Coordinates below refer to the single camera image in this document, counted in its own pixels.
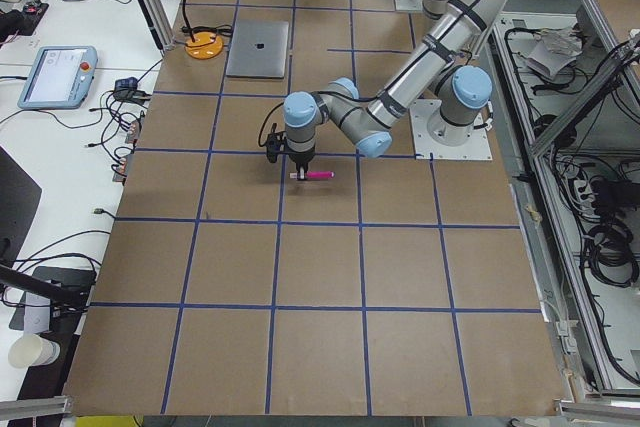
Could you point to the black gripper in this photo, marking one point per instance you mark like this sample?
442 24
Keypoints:
302 159

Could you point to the pink marker pen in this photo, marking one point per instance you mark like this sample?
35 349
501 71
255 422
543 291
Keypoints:
316 175

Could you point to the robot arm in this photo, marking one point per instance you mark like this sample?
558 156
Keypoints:
367 123

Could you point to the silver laptop notebook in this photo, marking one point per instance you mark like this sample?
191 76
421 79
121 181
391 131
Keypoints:
258 49

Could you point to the blue teach pendant tablet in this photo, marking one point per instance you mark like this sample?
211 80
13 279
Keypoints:
60 78

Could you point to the white paper cup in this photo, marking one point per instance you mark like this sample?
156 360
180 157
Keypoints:
31 350

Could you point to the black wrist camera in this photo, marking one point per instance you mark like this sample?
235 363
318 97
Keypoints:
275 146

